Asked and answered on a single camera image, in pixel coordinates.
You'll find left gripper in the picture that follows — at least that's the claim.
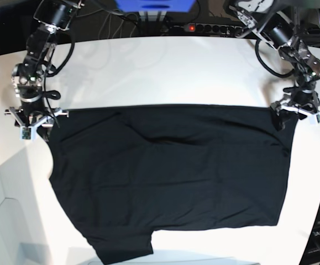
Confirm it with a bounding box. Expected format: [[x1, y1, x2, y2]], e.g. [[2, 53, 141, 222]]
[[270, 90, 320, 131]]

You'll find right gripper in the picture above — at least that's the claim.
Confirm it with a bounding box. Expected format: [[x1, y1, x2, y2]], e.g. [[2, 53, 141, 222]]
[[4, 95, 69, 141]]

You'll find black T-shirt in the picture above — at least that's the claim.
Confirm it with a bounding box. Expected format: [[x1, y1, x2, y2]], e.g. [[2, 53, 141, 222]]
[[48, 105, 298, 264]]

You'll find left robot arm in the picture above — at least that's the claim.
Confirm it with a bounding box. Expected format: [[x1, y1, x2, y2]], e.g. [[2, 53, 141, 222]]
[[227, 1, 320, 131]]

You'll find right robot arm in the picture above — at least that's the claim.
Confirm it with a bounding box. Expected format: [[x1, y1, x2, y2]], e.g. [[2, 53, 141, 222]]
[[5, 1, 83, 140]]

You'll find black power strip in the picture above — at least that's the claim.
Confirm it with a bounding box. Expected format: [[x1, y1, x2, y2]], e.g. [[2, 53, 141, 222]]
[[169, 23, 243, 38]]

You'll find blue plastic box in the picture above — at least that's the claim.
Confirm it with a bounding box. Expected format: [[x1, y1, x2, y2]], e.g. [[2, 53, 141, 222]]
[[116, 0, 195, 13]]

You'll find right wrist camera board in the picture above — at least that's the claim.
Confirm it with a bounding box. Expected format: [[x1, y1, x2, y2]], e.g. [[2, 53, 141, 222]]
[[19, 126, 36, 141]]

